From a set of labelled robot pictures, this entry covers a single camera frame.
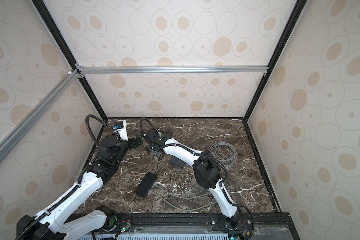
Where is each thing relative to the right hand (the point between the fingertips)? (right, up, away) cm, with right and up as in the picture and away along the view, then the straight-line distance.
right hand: (159, 148), depth 92 cm
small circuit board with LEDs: (-11, -35, -21) cm, 42 cm away
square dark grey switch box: (+11, -9, +3) cm, 14 cm away
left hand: (-7, +12, -20) cm, 24 cm away
